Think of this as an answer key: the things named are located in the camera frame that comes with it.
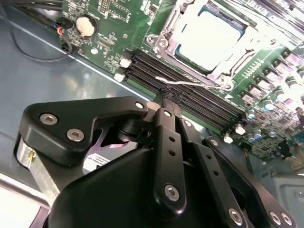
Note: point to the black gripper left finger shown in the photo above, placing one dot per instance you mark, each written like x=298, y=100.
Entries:
x=59, y=123

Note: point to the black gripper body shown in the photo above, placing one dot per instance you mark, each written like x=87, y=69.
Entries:
x=107, y=197

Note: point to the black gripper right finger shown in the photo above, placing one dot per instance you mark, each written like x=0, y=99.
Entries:
x=213, y=166

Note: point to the silver CPU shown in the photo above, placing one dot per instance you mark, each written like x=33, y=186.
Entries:
x=209, y=42

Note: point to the metal socket cover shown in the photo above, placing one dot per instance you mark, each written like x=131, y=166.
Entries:
x=169, y=38

